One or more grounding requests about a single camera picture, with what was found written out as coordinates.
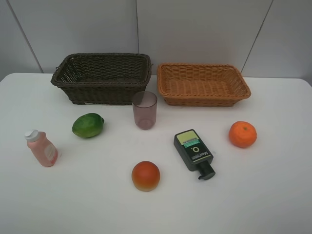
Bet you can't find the orange wicker basket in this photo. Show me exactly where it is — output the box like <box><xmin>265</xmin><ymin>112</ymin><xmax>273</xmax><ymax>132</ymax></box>
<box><xmin>157</xmin><ymin>63</ymin><xmax>251</xmax><ymax>107</ymax></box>

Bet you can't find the red orange peach fruit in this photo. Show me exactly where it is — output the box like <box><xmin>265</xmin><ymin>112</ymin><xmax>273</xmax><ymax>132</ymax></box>
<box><xmin>131</xmin><ymin>161</ymin><xmax>160</xmax><ymax>192</ymax></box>

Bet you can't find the green lime fruit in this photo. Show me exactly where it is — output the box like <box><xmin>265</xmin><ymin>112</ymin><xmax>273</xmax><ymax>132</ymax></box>
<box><xmin>72</xmin><ymin>113</ymin><xmax>105</xmax><ymax>138</ymax></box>

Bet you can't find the black pump bottle green label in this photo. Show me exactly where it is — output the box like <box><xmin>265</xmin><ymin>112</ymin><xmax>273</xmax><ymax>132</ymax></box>
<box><xmin>174</xmin><ymin>129</ymin><xmax>215</xmax><ymax>180</ymax></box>

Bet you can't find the pink bottle white cap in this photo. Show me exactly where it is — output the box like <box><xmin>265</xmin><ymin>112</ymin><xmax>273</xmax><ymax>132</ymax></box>
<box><xmin>24</xmin><ymin>129</ymin><xmax>59</xmax><ymax>167</ymax></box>

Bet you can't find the translucent purple plastic cup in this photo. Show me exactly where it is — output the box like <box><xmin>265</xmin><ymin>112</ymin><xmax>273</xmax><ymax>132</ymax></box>
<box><xmin>132</xmin><ymin>91</ymin><xmax>157</xmax><ymax>130</ymax></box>

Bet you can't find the dark brown wicker basket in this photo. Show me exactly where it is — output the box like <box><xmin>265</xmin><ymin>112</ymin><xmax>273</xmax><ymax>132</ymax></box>
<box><xmin>51</xmin><ymin>53</ymin><xmax>152</xmax><ymax>105</ymax></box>

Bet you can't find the orange mandarin fruit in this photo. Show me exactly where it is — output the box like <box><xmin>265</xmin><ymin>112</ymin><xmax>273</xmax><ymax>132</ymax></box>
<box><xmin>229</xmin><ymin>121</ymin><xmax>257</xmax><ymax>148</ymax></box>

